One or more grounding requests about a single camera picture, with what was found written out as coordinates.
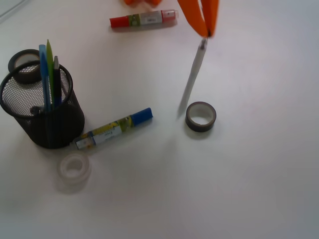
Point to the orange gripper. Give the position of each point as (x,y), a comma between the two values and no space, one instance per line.
(205,27)

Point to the white pen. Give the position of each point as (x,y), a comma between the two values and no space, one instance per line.
(192,77)

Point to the green mechanical pencil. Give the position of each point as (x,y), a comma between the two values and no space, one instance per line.
(50,65)

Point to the light blue pen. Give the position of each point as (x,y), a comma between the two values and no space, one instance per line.
(44,77)

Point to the dark blue ballpoint pen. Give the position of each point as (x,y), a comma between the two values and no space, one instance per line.
(57,83)

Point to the silver pen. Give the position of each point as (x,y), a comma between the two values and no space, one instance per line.
(36,110)

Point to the dark tape roll behind holder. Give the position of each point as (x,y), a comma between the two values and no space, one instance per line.
(27,75)

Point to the black mesh pen holder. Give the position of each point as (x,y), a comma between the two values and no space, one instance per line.
(54,129)

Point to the red cap marker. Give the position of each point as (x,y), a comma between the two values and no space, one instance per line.
(146,18)

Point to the dark brown tape roll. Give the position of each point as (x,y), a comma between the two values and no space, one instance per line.
(200,116)

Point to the blue cap marker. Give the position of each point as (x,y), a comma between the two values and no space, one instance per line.
(112,130)

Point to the clear tape roll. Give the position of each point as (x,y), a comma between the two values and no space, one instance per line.
(73,169)

